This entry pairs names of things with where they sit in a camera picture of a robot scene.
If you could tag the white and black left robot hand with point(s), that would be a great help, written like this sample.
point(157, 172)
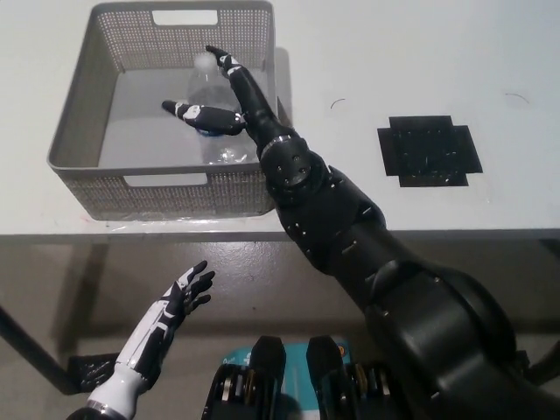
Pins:
point(162, 310)

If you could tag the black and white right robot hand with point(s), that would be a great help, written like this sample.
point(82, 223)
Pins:
point(251, 105)

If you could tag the clear plastic water bottle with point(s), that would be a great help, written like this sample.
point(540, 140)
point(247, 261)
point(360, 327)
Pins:
point(212, 146)

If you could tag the grey perforated plastic basket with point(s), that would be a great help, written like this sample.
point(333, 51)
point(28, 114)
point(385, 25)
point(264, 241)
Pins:
point(144, 127)

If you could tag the black and teal robot torso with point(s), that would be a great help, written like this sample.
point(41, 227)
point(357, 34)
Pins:
point(267, 385)

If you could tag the black table leg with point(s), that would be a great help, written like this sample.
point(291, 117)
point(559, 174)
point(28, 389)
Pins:
point(30, 345)

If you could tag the black tape patch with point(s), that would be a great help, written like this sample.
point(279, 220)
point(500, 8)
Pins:
point(431, 151)

